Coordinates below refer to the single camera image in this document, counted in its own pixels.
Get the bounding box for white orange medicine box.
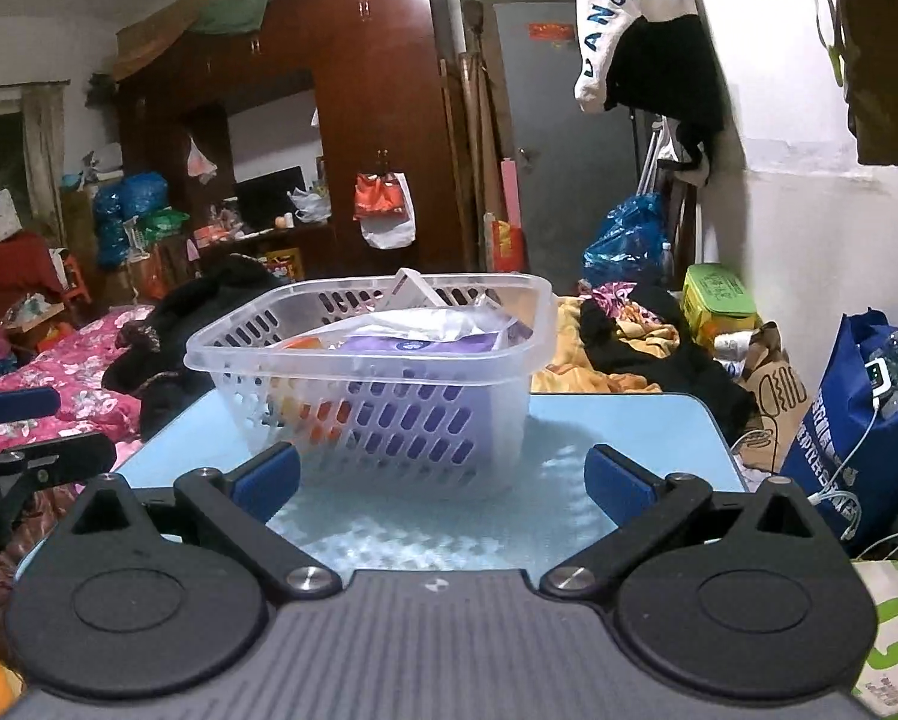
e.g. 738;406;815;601
374;268;449;310

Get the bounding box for white plush bunny toy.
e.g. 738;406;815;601
332;304;527;341

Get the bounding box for pink floral blanket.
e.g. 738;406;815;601
0;305;151;465

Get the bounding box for orange cap lotion bottle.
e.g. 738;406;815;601
268;332;353;452

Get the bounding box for purple pack in basket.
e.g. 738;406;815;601
333;335;528;478

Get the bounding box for clear plastic basket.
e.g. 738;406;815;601
184;273;556;499

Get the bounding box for green yellow box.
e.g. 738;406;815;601
680;263;761;349

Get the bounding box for blue shopping bag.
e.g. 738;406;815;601
780;309;898;557

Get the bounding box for blue plastic garbage bag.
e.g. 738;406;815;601
582;193;668;288

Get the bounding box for beige window curtains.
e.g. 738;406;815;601
17;82;67;245

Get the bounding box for orange white hanging bag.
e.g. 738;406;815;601
353;172;416;250

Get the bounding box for grey metal door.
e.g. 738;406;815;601
492;0;641;294

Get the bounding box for white black hanging jacket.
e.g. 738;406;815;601
574;0;725;185

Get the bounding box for brown wooden wardrobe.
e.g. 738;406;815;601
117;0;476;278

